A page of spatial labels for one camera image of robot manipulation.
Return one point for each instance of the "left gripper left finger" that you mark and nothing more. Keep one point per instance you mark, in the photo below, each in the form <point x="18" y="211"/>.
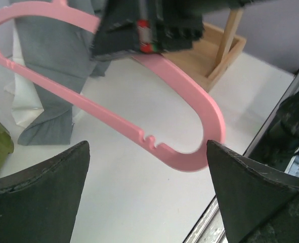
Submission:
<point x="40" y="203"/>

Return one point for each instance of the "grey shirt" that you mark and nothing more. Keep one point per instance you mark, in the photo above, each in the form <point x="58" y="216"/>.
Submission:
<point x="59" y="51"/>

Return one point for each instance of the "wooden clothes rack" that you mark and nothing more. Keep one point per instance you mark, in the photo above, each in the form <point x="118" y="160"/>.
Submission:
<point x="210" y="57"/>

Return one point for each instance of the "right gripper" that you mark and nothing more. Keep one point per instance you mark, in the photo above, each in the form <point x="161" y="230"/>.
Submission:
<point x="144" y="27"/>

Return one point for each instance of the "white shirt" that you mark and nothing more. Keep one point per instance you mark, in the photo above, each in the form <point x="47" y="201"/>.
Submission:
<point x="26" y="105"/>

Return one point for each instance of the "aluminium frame rail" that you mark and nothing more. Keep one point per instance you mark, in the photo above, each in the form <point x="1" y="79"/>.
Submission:
<point x="209" y="228"/>

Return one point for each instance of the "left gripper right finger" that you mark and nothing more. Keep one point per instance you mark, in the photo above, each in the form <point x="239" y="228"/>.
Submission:
<point x="258" y="203"/>

